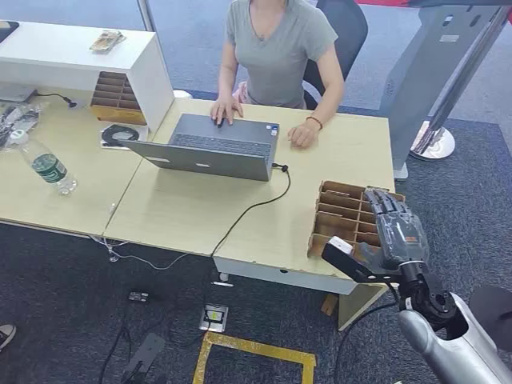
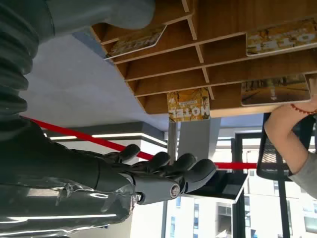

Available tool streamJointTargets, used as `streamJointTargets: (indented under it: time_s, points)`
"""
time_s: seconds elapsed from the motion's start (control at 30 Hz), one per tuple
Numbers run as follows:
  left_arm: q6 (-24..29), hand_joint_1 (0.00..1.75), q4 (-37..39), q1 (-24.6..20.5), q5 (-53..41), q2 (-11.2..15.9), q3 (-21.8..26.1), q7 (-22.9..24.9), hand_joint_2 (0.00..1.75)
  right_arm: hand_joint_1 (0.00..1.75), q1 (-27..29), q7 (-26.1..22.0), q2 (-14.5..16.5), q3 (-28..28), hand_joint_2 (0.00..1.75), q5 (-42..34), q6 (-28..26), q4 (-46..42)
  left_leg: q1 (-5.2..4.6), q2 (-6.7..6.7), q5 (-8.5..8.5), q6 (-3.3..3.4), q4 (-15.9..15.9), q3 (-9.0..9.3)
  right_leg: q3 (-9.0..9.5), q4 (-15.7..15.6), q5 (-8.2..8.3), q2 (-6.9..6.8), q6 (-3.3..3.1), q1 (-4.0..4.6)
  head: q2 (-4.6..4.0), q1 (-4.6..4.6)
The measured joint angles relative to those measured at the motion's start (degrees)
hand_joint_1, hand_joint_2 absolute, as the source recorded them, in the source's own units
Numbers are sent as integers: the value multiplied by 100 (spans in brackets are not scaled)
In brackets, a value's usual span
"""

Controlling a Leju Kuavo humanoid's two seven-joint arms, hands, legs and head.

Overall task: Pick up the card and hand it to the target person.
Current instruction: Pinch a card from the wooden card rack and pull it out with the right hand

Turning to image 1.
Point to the clear plastic bag of parts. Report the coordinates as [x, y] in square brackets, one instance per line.
[18, 122]

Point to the small wooden block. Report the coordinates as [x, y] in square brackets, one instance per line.
[329, 305]

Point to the person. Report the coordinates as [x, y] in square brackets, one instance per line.
[276, 53]

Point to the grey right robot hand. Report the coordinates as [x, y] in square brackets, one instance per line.
[399, 236]

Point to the dark shoe with white sole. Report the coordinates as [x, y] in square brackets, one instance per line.
[5, 335]

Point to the clear plastic water bottle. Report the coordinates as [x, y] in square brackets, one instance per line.
[46, 167]

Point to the person's right hand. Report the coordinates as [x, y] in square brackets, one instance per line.
[224, 110]

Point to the grey laptop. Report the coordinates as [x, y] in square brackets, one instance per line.
[223, 148]

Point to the metal floor socket box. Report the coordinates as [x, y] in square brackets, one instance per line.
[214, 318]

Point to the black office chair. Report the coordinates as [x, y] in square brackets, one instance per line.
[343, 37]

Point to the metal pole with round base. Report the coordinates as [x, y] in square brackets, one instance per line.
[448, 116]

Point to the stack of cards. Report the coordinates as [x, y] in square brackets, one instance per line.
[106, 41]

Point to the brown slotted card holder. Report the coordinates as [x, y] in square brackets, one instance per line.
[340, 217]
[115, 100]

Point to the white desk shelf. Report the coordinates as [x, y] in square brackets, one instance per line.
[80, 61]

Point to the person's left hand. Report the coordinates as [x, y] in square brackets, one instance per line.
[302, 135]

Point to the grey kiosk stand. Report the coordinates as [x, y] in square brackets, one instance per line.
[432, 69]

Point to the person's left forearm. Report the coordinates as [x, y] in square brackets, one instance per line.
[330, 98]

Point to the person's right forearm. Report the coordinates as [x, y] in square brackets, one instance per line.
[227, 79]

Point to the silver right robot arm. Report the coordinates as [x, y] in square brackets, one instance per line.
[451, 350]

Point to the light wooden desk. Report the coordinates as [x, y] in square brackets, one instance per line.
[80, 196]
[272, 212]

